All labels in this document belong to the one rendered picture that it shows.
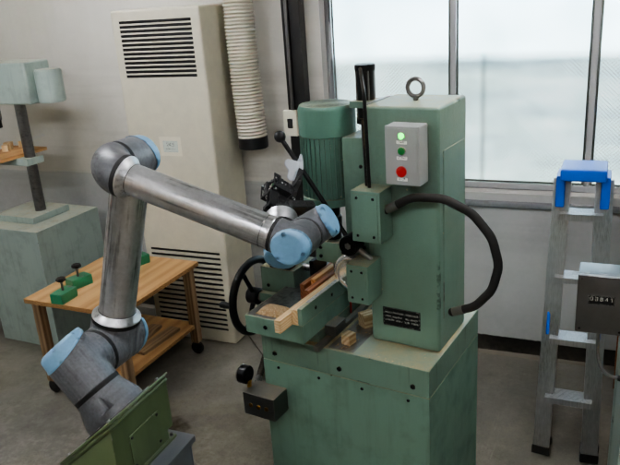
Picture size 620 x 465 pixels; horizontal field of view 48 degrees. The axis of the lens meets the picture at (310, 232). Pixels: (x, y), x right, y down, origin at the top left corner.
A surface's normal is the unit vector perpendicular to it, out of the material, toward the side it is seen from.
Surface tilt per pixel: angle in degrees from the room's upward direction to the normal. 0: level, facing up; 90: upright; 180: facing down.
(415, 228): 90
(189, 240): 90
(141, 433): 90
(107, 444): 90
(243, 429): 0
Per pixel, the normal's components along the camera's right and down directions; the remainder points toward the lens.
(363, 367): -0.51, 0.32
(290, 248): -0.28, 0.32
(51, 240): 0.90, 0.08
